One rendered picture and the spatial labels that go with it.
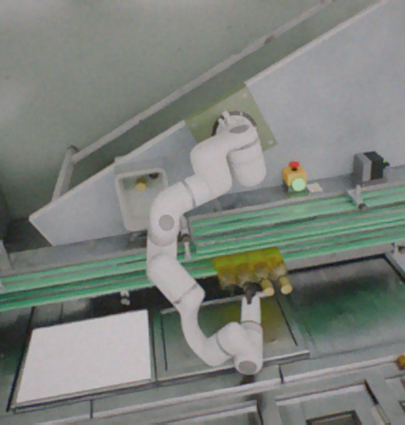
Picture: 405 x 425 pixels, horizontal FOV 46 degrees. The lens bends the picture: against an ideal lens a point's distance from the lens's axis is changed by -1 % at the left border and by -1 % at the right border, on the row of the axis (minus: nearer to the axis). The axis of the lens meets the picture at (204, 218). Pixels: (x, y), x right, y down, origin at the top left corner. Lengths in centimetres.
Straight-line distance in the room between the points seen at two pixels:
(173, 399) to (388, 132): 120
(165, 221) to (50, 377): 65
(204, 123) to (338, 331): 80
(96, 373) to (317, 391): 66
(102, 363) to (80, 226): 52
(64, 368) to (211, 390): 48
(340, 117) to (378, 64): 21
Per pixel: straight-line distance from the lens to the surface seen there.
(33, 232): 245
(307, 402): 146
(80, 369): 160
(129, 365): 155
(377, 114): 186
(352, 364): 151
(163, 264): 124
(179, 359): 154
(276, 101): 170
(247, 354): 129
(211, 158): 127
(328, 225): 174
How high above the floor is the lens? 232
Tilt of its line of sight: 60 degrees down
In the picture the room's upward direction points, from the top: 164 degrees clockwise
